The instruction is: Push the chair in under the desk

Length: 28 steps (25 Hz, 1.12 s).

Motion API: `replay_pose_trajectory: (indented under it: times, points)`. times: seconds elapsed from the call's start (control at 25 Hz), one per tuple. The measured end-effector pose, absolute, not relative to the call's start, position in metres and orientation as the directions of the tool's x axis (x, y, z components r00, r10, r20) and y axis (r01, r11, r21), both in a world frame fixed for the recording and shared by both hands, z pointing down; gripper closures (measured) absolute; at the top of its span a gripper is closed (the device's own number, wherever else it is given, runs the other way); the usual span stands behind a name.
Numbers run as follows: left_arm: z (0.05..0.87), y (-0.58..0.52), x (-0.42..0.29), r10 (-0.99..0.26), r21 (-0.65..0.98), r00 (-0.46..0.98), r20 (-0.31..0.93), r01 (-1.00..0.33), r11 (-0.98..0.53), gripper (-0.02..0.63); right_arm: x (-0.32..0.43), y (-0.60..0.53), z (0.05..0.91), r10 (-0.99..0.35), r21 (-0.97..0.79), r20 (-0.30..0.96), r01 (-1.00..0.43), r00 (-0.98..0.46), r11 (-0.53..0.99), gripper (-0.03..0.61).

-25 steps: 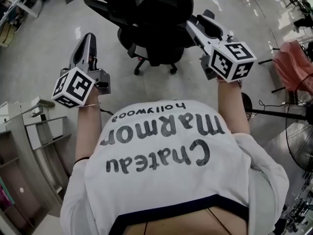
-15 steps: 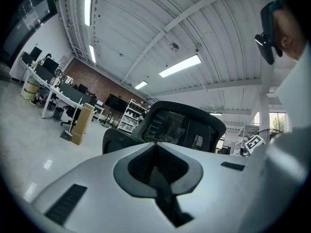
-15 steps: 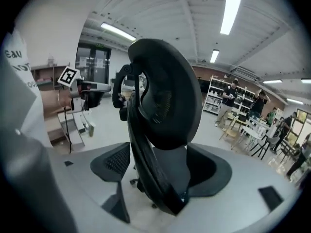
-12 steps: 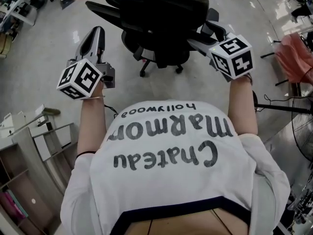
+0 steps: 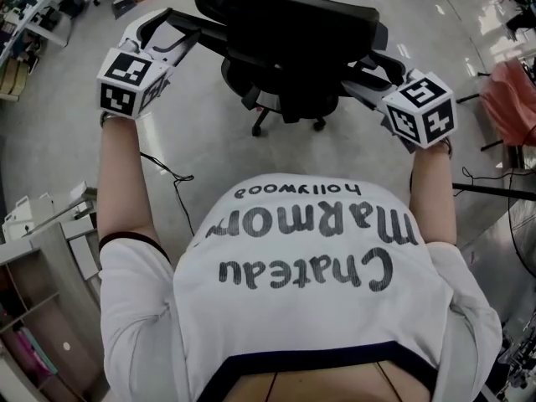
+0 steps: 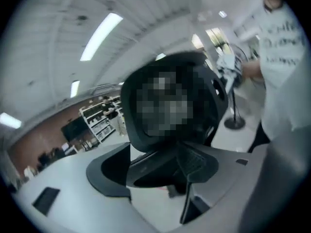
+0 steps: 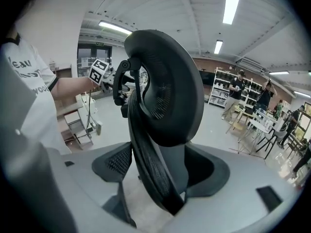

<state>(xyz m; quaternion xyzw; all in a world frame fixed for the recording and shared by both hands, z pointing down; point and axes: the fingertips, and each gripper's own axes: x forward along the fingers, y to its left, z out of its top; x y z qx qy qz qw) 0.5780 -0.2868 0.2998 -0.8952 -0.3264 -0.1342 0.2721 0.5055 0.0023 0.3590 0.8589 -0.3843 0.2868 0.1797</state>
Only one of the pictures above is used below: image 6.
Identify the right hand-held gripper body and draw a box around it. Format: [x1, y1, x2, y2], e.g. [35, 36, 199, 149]
[215, 54, 243, 90]

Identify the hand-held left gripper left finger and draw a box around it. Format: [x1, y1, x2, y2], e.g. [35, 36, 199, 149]
[13, 141, 172, 233]

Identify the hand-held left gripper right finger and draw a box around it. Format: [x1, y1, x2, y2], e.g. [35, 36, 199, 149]
[175, 139, 269, 225]

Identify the black office chair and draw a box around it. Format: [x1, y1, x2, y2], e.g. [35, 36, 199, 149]
[120, 51, 229, 196]

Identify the person's right forearm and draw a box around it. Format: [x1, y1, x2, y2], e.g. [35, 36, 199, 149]
[242, 59, 265, 82]

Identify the person's white printed t-shirt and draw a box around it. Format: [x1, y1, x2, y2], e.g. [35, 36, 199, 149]
[256, 0, 307, 140]

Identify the black standing fan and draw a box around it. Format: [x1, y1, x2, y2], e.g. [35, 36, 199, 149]
[223, 45, 246, 131]

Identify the white shelf rack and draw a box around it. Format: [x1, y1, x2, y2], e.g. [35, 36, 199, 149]
[79, 100, 122, 144]

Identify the ceiling light panel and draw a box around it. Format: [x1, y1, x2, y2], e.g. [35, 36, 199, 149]
[0, 112, 22, 129]
[70, 80, 81, 98]
[80, 13, 123, 62]

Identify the black wall screen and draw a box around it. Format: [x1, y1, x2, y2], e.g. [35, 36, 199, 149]
[60, 117, 88, 142]

